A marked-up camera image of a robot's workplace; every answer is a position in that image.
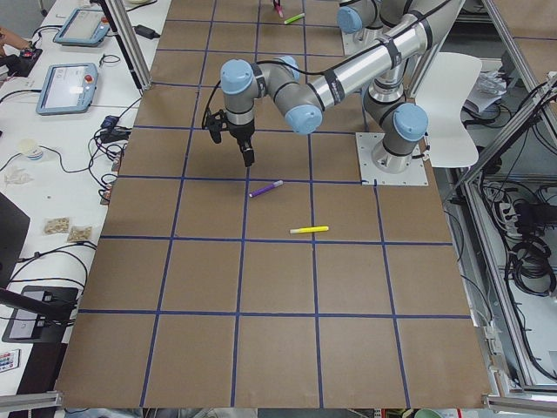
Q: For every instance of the near blue teach pendant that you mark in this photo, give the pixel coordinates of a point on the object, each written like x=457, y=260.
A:
x=67, y=88

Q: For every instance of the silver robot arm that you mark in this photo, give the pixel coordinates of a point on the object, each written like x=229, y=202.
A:
x=356, y=15
x=400, y=30

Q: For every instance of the white chair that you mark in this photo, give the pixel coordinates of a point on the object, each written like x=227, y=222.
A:
x=442, y=94

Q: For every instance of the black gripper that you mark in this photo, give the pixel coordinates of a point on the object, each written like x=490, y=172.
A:
x=242, y=131

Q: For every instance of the green pen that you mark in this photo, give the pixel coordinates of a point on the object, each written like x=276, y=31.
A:
x=294, y=19

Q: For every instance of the purple pen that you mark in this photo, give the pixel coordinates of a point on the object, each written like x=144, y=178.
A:
x=265, y=189

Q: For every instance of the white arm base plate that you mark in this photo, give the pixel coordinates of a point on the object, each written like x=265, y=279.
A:
x=378, y=167

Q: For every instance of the black monitor stand base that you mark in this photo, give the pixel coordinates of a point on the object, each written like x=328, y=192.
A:
x=39, y=313

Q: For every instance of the blue teach pendant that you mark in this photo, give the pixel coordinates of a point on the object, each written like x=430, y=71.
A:
x=67, y=88
x=83, y=27

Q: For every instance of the white remote control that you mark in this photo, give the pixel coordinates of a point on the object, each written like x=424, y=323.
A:
x=10, y=360

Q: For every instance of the yellow pen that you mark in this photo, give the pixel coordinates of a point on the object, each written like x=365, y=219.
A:
x=309, y=229

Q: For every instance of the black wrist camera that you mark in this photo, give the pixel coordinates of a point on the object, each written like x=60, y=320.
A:
x=215, y=123

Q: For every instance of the aluminium frame post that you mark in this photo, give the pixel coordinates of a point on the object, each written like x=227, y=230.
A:
x=125, y=35

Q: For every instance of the pink pen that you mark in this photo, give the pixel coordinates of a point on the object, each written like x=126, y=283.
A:
x=278, y=8

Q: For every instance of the far blue teach pendant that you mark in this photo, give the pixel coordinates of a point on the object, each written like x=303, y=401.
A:
x=83, y=27

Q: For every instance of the black power adapter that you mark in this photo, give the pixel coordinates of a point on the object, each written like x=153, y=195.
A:
x=146, y=32

